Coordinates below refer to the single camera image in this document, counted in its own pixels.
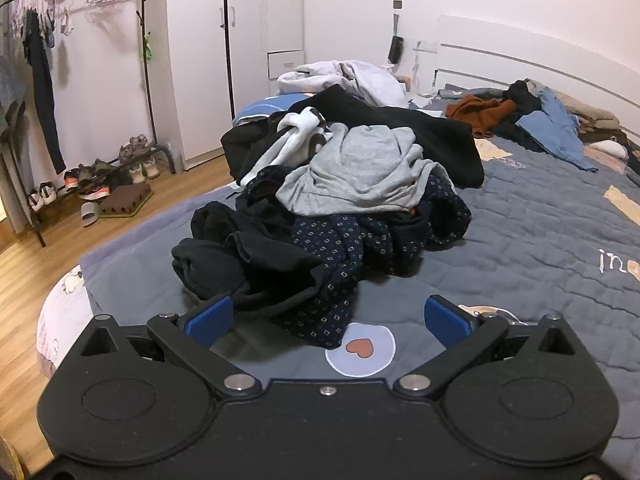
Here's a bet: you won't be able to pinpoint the beige garment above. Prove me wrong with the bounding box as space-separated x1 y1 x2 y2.
525 79 621 133

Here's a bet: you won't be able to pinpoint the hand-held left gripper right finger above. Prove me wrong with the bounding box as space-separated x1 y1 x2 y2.
393 295 586 402

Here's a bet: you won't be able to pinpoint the grey quilted blanket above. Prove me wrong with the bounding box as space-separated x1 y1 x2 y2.
80 82 640 383

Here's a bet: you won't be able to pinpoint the small hanging laundry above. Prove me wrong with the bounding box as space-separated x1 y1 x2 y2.
10 0 76 50

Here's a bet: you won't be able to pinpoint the row of shoes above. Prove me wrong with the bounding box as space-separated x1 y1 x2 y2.
27 135 161 213

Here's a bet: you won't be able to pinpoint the blue denim garment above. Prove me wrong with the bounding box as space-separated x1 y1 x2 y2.
515 87 598 173

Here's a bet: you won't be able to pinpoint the black clothes rack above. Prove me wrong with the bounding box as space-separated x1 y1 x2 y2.
0 0 176 248

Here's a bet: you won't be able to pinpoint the white cartoon-print bed sheet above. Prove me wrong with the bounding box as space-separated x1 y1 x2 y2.
37 265 91 376

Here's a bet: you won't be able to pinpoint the grey hanging garment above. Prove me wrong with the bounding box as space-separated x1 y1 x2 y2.
0 55 28 136

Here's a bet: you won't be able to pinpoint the dark blue patterned garment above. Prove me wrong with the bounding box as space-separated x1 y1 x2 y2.
237 165 473 351

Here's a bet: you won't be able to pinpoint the grey long-sleeve shirt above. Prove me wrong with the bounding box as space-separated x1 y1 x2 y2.
275 125 451 218

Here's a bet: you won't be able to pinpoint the dark hanging pants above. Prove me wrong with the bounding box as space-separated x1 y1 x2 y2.
22 10 67 173

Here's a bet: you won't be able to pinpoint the white cloth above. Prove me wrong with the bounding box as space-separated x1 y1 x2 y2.
585 140 628 161

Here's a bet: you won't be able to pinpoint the white wardrobe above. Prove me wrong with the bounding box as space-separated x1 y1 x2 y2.
165 0 306 171

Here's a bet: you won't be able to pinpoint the black crumpled garment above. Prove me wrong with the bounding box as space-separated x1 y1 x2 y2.
171 201 326 318

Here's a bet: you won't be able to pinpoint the white and black garment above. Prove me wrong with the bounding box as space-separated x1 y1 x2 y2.
240 107 333 186

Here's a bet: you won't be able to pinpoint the black pole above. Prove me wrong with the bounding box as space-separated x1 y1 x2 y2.
222 0 237 121

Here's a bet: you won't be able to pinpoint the brown garment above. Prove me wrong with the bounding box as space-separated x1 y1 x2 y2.
445 95 517 138

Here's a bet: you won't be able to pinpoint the brown slotted box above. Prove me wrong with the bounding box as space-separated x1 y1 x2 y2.
97 182 153 218

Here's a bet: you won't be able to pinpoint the black hairbrush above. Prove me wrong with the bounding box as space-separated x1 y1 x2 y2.
388 10 405 66

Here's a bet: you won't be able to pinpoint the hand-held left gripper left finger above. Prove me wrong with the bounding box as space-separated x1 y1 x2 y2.
75 295 262 402

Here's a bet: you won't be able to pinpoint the blue printed cloth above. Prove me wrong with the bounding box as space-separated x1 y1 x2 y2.
232 94 311 126

